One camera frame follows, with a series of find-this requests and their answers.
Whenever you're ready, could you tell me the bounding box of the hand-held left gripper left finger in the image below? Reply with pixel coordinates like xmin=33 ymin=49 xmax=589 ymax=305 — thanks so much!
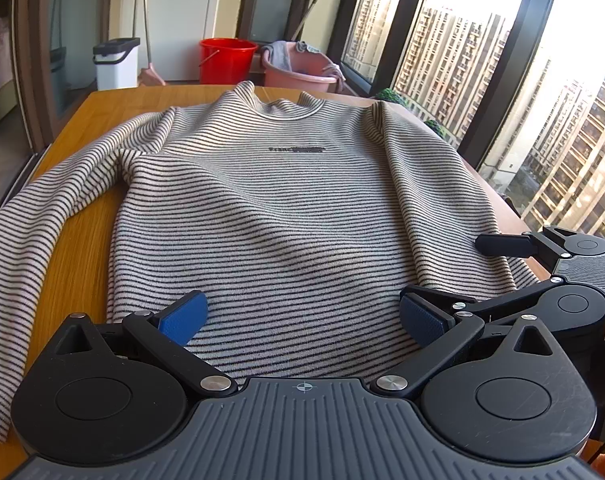
xmin=50 ymin=291 xmax=238 ymax=399

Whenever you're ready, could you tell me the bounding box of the white bin with black lid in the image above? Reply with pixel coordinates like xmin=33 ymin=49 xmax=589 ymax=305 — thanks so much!
xmin=92 ymin=37 xmax=142 ymax=92

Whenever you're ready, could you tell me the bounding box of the black white striped sweater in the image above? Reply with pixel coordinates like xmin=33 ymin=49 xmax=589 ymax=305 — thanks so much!
xmin=0 ymin=80 xmax=553 ymax=443

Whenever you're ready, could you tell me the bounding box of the red plastic bucket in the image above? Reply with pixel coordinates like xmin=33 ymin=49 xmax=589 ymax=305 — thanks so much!
xmin=199 ymin=38 xmax=259 ymax=86

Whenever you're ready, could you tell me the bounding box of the grey cloth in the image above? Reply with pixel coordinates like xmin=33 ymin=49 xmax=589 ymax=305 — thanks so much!
xmin=265 ymin=41 xmax=296 ymax=72

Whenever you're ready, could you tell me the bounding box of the brown framed glass door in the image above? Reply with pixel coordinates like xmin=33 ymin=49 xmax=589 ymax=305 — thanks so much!
xmin=240 ymin=0 xmax=319 ymax=43

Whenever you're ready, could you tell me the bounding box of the pink plastic basin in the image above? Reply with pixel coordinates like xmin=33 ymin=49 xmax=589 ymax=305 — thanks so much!
xmin=261 ymin=41 xmax=347 ymax=95

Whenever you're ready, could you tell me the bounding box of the pink broom and dustpan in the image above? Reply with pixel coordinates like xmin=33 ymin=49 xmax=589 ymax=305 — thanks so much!
xmin=120 ymin=0 xmax=166 ymax=86

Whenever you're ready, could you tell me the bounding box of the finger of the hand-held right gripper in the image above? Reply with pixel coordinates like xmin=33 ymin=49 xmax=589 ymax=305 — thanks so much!
xmin=475 ymin=226 xmax=578 ymax=272
xmin=400 ymin=280 xmax=565 ymax=331

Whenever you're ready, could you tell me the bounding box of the metal mop pole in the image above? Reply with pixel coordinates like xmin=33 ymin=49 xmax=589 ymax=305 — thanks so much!
xmin=292 ymin=0 xmax=343 ymax=41

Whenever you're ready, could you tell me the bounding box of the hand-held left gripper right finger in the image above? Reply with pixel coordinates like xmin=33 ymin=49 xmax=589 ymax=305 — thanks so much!
xmin=371 ymin=296 xmax=560 ymax=401

